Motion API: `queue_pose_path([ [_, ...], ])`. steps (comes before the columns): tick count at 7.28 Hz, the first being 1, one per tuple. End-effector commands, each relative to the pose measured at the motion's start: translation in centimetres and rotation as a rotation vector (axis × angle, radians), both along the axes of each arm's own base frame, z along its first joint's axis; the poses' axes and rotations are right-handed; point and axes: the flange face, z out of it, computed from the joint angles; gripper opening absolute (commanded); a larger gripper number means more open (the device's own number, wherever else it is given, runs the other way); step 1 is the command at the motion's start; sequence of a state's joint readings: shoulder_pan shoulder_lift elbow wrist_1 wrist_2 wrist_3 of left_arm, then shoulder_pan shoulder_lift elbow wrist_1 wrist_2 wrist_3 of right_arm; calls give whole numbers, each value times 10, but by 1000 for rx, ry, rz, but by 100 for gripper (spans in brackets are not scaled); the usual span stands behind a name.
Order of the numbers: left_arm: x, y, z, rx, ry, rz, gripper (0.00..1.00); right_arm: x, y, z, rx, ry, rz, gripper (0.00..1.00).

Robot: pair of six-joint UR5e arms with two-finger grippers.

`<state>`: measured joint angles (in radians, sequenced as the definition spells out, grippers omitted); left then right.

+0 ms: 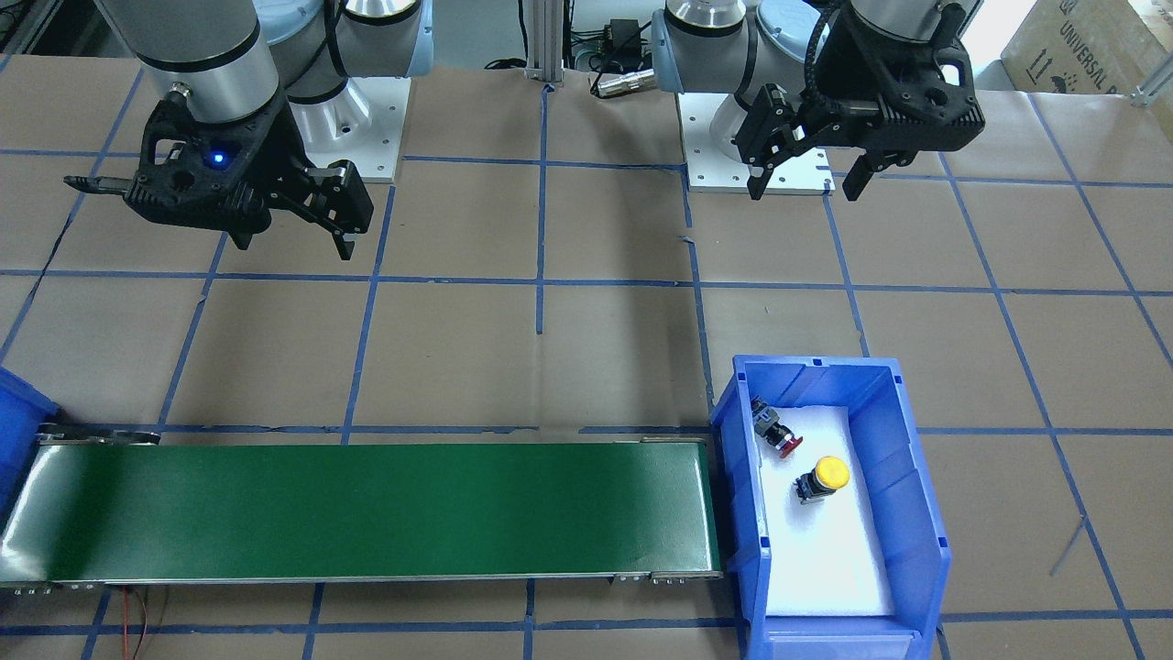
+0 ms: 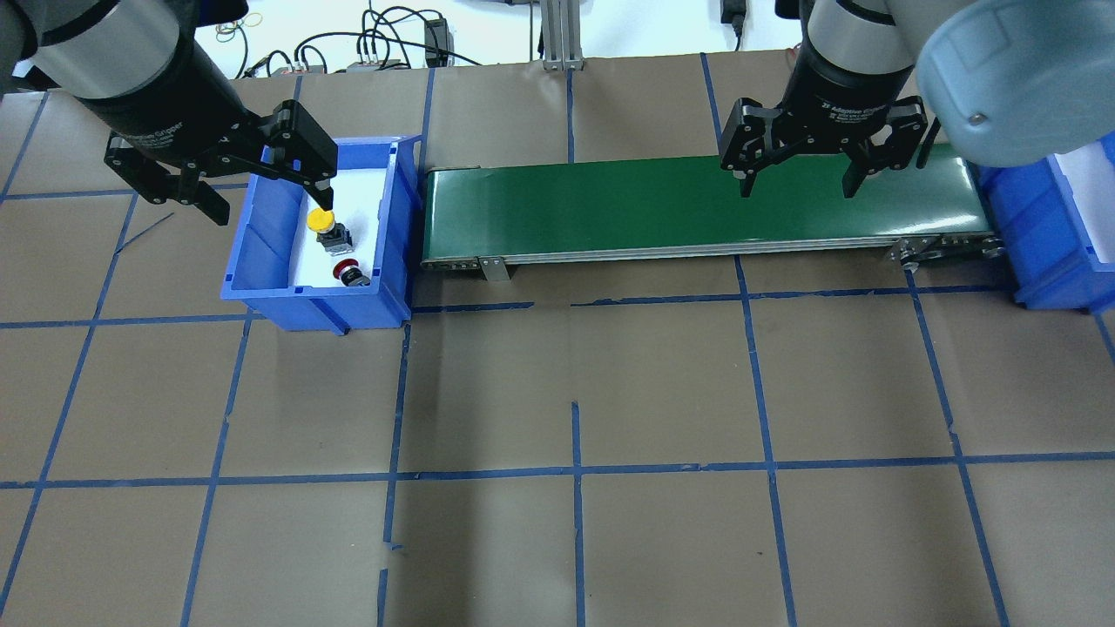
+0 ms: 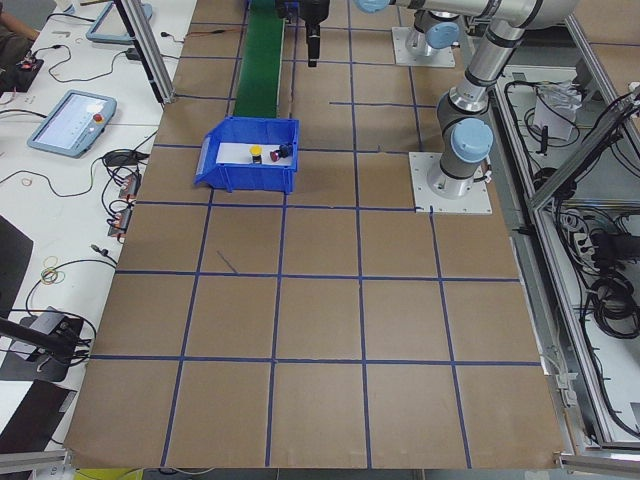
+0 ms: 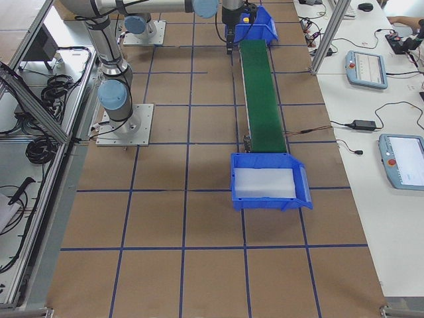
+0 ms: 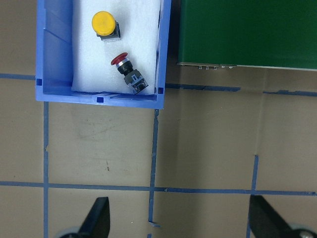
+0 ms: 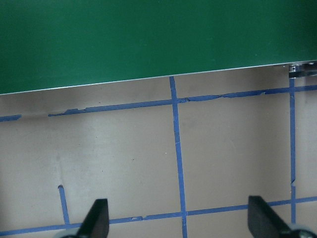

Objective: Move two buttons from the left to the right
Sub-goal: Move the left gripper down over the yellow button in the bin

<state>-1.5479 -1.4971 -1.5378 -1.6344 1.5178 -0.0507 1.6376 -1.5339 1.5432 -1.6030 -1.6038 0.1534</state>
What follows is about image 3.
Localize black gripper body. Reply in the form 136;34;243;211
299;0;330;25

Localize red push button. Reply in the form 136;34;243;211
269;143;293;162

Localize yellow push button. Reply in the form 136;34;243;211
249;145;263;164

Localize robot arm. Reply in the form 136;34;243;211
395;1;577;200
298;0;460;68

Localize green conveyor belt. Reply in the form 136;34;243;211
234;1;284;118

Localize white foam pad left bin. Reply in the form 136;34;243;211
216;142;294;166

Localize blue bin left side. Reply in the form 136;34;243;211
194;116;299;194

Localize black power adapter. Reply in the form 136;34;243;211
125;48;141;61

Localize teach pendant far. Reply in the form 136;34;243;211
86;1;133;46

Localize teach pendant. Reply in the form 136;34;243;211
27;90;117;158
86;1;133;46

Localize teach pendant near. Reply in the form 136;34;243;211
27;90;117;158

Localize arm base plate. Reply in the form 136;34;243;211
392;27;457;68
409;152;492;215

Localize aluminium frame post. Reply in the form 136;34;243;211
114;0;175;105

